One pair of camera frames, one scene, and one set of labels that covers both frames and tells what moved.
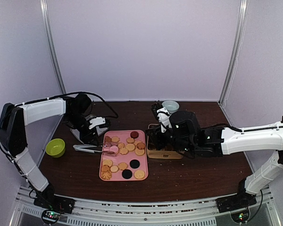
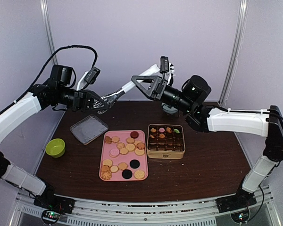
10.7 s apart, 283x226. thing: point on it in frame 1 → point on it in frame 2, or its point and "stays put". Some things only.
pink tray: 124,156 stays put
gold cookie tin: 153,150 stays put
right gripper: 160,145 → 157,81
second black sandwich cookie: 127,173 stays put
